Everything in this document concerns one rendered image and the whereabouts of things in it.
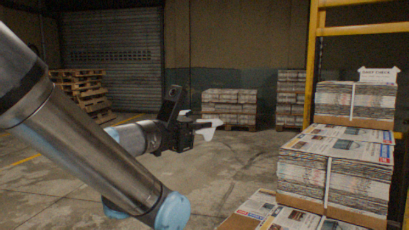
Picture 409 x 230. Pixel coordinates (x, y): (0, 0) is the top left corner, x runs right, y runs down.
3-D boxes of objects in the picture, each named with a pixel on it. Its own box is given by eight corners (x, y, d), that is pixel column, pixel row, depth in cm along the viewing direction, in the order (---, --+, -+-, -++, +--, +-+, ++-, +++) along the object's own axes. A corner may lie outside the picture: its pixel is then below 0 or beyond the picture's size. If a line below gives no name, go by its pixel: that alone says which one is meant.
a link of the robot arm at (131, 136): (83, 167, 56) (80, 128, 55) (127, 154, 65) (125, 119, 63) (104, 177, 52) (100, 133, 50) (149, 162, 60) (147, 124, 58)
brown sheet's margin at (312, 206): (274, 201, 111) (275, 191, 110) (294, 177, 134) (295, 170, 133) (386, 232, 90) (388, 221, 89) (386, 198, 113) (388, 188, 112)
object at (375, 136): (300, 134, 129) (300, 132, 129) (313, 124, 153) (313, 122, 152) (394, 146, 109) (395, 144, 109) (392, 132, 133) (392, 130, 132)
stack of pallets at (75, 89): (78, 116, 765) (74, 69, 740) (109, 117, 750) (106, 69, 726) (45, 126, 636) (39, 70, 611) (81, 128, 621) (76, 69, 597)
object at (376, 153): (280, 149, 106) (280, 146, 106) (299, 134, 130) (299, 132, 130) (393, 168, 86) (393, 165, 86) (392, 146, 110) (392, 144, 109)
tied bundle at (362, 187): (274, 203, 111) (277, 148, 106) (294, 179, 135) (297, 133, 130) (384, 234, 90) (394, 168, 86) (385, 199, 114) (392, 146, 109)
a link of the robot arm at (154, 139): (127, 118, 63) (151, 128, 58) (143, 115, 66) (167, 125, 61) (126, 148, 65) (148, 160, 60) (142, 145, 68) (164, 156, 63)
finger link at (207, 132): (220, 138, 78) (190, 139, 74) (223, 118, 76) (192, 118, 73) (225, 142, 75) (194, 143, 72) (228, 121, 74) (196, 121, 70)
